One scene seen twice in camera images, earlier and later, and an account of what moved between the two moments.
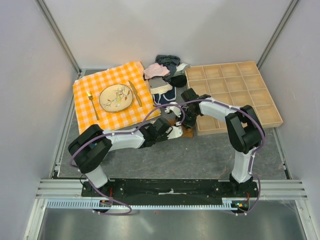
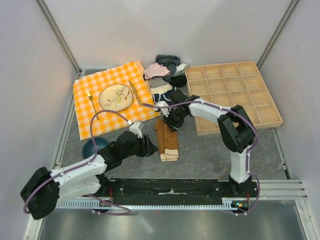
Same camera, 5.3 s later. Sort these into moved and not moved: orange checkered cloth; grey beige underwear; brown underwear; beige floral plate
Moved: brown underwear
Not moved: orange checkered cloth; beige floral plate; grey beige underwear
